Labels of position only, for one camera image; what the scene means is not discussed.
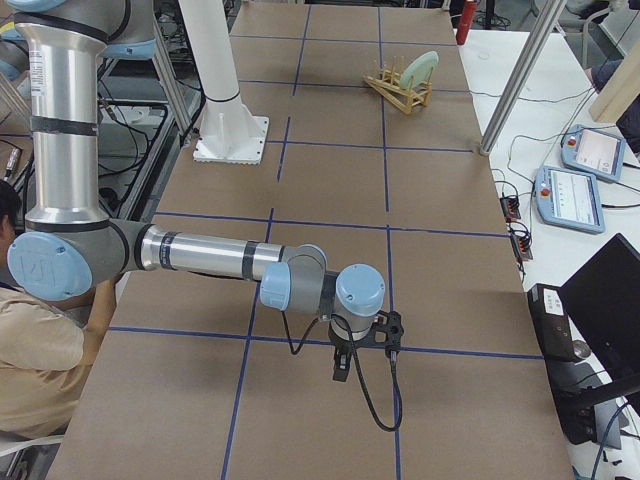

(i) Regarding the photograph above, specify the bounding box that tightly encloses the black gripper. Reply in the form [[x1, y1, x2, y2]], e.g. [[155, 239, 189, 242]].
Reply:
[[328, 319, 373, 382]]

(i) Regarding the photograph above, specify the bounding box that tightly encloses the light green plate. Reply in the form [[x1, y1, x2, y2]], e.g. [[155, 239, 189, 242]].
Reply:
[[399, 51, 439, 90]]

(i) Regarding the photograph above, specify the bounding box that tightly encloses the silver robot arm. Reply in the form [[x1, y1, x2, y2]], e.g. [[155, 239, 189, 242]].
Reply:
[[8, 1, 397, 381]]

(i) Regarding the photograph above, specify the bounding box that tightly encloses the near orange black connector box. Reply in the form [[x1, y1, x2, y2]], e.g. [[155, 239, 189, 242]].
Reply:
[[510, 231, 533, 261]]

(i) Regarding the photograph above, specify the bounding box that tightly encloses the orange black connector box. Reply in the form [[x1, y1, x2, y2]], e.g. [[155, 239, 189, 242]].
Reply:
[[510, 231, 533, 261], [500, 195, 521, 222]]

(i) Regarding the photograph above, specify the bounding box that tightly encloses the black computer box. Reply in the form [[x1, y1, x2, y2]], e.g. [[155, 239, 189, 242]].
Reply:
[[527, 284, 622, 449]]

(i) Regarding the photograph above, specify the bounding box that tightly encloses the far orange black connector box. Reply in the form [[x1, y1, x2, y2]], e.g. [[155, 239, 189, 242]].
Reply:
[[500, 195, 521, 222]]

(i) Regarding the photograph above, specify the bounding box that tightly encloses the black monitor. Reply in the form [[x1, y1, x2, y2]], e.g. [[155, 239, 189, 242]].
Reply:
[[557, 232, 640, 421]]

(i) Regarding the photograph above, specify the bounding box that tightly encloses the near teach pendant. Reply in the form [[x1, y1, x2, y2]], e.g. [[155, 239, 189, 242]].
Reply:
[[534, 166, 606, 234]]

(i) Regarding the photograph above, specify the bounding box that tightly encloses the teach pendant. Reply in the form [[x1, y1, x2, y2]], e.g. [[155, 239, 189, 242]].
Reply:
[[561, 124, 627, 183], [534, 166, 606, 234]]

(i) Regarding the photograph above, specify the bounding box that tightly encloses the wooden dish rack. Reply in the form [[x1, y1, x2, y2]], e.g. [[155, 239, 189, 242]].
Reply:
[[363, 58, 432, 115]]

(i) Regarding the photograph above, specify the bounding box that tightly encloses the person in beige shirt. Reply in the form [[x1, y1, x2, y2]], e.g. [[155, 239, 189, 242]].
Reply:
[[0, 179, 119, 441]]

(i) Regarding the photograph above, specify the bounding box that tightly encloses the far teach pendant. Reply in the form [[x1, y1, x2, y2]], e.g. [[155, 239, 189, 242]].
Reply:
[[561, 124, 627, 183]]

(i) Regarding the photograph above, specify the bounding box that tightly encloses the red bottle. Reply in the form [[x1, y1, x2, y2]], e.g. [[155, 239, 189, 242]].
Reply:
[[456, 0, 478, 45]]

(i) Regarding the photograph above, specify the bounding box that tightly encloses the wooden board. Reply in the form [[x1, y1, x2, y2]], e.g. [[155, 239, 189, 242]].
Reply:
[[589, 42, 640, 123]]

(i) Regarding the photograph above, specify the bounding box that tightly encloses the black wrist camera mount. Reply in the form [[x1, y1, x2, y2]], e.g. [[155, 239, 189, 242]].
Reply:
[[370, 311, 404, 360]]

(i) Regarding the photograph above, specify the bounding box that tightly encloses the black camera cable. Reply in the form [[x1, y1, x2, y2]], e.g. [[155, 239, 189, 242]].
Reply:
[[282, 309, 404, 432]]

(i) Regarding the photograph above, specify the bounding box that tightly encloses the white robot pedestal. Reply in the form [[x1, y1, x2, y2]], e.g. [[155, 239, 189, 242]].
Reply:
[[179, 0, 269, 165]]

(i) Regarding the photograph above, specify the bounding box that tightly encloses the aluminium frame post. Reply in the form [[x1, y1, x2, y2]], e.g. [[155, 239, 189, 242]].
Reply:
[[479, 0, 566, 156]]

